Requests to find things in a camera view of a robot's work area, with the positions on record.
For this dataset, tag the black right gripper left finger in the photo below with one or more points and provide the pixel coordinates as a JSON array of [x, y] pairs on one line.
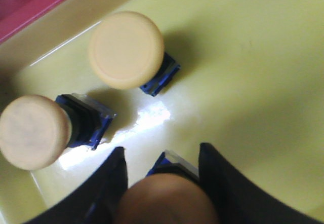
[[95, 200]]

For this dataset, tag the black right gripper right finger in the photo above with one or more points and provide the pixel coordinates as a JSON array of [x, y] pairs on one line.
[[236, 198]]

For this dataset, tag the yellow push button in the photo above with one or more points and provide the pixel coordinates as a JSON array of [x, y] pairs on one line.
[[127, 51], [36, 130], [169, 193]]

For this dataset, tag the yellow plastic tray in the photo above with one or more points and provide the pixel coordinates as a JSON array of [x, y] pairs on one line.
[[251, 83]]

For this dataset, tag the red plastic tray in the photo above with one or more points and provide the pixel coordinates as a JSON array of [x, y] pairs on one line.
[[17, 14]]

